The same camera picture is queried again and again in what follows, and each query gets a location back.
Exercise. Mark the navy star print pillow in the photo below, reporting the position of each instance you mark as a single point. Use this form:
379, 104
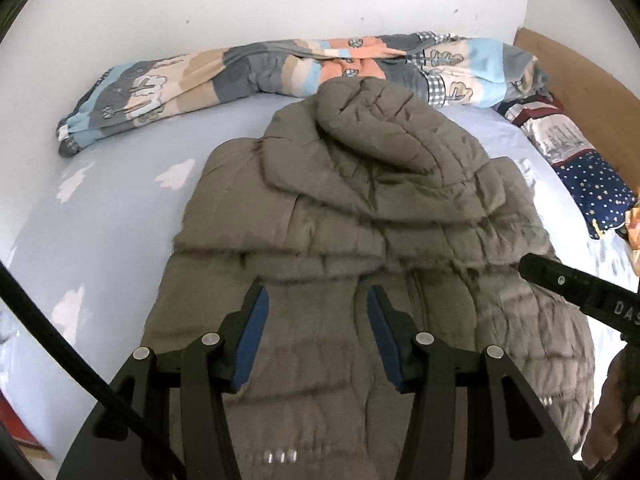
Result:
590, 180

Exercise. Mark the light blue bed sheet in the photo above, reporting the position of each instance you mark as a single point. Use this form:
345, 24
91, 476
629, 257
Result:
110, 210

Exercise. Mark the patterned patchwork quilt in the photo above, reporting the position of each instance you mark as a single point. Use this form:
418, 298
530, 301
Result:
225, 80

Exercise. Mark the orange yellow cloth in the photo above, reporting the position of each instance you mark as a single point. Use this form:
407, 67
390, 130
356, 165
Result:
634, 235

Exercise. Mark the person's right hand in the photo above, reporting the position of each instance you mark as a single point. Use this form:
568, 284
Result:
607, 410

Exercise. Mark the olive puffer jacket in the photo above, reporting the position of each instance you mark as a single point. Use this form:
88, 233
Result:
380, 200

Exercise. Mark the wooden headboard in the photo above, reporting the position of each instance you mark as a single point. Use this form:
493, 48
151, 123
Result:
595, 95

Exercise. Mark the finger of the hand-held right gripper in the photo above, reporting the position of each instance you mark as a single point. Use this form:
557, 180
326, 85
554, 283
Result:
555, 280

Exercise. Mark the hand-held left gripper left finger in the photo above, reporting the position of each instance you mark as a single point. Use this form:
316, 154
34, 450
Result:
250, 340

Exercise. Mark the red object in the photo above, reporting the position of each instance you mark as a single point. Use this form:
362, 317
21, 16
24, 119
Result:
15, 425

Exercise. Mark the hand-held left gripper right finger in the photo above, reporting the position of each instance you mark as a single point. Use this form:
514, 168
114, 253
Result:
387, 340

